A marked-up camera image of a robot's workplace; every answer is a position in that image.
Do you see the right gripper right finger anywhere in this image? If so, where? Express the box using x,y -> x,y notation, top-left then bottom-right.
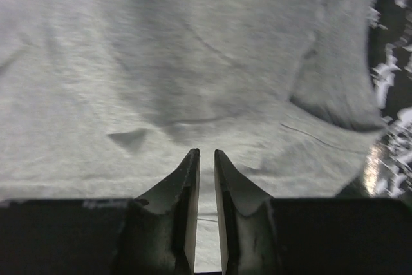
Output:
214,150 -> 411,274

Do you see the grey t shirt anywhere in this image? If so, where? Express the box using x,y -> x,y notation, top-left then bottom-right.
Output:
1,0 -> 383,270

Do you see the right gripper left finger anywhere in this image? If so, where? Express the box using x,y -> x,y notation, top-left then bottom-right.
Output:
1,149 -> 200,274

